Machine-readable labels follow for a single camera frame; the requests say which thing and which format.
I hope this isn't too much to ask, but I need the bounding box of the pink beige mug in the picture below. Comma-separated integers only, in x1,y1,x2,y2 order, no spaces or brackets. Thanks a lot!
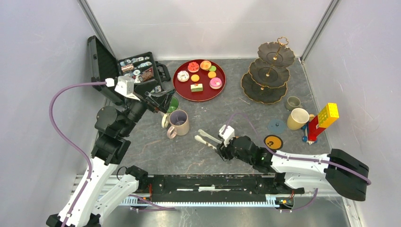
166,110,190,139

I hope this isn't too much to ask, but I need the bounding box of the layered green cake slice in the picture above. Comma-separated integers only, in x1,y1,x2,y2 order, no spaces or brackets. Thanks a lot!
190,83,203,92

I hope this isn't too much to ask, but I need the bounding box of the orange fruit tart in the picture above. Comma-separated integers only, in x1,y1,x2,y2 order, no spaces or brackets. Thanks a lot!
200,60,212,71

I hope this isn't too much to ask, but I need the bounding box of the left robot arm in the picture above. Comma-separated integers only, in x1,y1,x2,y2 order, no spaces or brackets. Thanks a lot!
46,83,175,227

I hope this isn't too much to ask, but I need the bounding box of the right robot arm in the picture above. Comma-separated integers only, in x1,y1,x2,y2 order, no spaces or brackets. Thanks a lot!
216,136,370,201

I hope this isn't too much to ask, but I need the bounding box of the green mug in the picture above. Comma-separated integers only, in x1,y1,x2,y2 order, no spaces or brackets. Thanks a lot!
160,96,179,115

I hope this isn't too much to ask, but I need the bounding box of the black open case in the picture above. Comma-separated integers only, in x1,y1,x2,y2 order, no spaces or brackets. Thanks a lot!
87,35,171,97

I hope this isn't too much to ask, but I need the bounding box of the black yellow round coaster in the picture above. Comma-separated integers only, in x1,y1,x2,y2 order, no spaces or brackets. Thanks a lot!
264,135,284,150

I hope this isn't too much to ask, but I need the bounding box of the white sprinkled donut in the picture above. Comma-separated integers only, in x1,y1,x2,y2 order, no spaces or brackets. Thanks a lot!
177,70,190,82

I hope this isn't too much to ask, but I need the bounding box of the orange macaron centre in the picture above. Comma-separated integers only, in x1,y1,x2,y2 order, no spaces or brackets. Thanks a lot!
191,74,200,82

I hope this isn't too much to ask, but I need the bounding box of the orange macaron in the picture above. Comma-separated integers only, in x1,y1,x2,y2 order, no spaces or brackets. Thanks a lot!
208,71,217,79
191,74,200,82

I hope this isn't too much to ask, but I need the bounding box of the blue round coaster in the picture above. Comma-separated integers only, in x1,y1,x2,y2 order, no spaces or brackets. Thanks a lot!
267,119,287,134

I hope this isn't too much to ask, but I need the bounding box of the red round tray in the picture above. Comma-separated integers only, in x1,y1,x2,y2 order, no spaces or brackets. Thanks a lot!
172,59,227,102

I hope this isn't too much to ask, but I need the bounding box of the orange macaron right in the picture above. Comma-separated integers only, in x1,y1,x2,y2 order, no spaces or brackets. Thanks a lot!
208,71,217,79

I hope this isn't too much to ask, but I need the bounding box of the green macaron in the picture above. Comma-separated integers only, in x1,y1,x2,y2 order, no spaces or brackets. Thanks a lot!
209,65,217,72

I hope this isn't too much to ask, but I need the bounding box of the yellow cream mug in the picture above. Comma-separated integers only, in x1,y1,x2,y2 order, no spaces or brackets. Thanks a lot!
287,108,315,130

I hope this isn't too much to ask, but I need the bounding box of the small grey-green cup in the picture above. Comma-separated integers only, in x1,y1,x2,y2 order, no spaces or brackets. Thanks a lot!
284,96,303,111

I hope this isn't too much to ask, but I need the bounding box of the three-tier gold dessert stand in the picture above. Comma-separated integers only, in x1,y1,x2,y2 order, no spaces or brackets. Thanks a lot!
241,36,295,105

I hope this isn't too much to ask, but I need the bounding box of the red yellow block toy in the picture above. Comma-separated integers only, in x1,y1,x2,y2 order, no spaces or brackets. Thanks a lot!
301,103,340,145

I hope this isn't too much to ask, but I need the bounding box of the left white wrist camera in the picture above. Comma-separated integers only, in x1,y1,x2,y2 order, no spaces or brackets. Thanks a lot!
114,76,140,100

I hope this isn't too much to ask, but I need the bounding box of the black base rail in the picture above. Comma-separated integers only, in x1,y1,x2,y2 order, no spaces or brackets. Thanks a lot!
125,166,305,205

